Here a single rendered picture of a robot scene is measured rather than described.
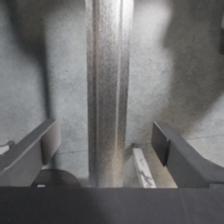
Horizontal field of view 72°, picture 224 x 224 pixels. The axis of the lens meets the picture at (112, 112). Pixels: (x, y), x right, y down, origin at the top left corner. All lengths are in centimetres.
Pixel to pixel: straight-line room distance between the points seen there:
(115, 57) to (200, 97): 98
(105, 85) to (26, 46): 91
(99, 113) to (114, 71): 6
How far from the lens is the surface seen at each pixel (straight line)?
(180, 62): 108
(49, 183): 112
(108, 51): 22
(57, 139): 16
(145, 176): 83
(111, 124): 24
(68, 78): 102
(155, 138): 16
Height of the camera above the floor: 98
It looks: 74 degrees down
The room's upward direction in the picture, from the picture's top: 176 degrees clockwise
